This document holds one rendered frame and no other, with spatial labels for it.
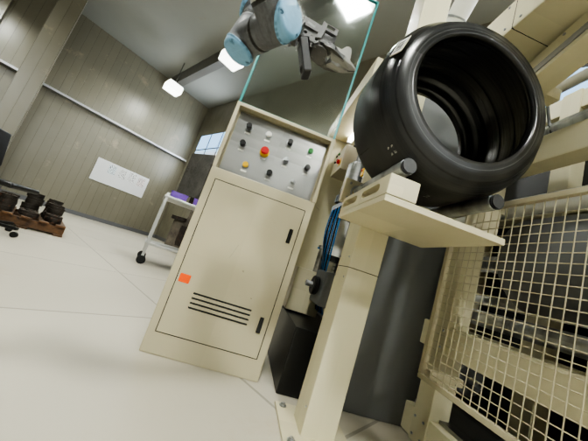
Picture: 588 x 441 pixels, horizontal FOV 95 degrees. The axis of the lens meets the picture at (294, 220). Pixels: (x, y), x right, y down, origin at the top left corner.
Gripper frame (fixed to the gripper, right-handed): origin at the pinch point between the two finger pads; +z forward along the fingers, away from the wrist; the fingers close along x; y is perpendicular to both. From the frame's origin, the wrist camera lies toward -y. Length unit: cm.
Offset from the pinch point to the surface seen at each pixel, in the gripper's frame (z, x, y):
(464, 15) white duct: 48, 50, 113
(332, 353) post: 41, 26, -84
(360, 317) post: 46, 26, -68
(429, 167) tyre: 30.5, -9.6, -22.3
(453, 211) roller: 51, 3, -24
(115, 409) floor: -18, 19, -121
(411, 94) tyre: 17.1, -11.9, -7.1
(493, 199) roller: 51, -11, -22
